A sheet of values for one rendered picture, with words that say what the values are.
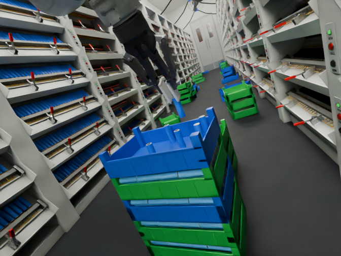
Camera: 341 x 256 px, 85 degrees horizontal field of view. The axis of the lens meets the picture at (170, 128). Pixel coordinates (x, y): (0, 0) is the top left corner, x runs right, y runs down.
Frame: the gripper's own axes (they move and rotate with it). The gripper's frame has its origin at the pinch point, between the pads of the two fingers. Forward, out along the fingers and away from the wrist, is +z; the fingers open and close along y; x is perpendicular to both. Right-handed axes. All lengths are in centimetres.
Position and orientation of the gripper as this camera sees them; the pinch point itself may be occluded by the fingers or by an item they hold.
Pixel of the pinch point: (169, 90)
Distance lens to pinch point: 53.2
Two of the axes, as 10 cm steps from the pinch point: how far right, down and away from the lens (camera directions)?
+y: 8.7, -2.1, -4.5
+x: 1.7, -7.3, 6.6
